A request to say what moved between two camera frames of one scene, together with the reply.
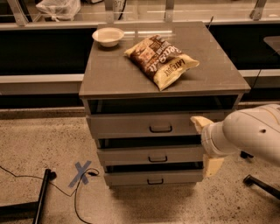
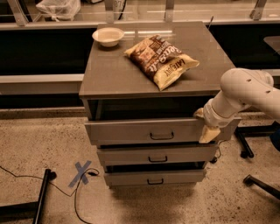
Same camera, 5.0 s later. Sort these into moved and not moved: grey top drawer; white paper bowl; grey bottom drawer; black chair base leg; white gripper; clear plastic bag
Moved: grey top drawer; white gripper
Not moved: black chair base leg; grey bottom drawer; clear plastic bag; white paper bowl
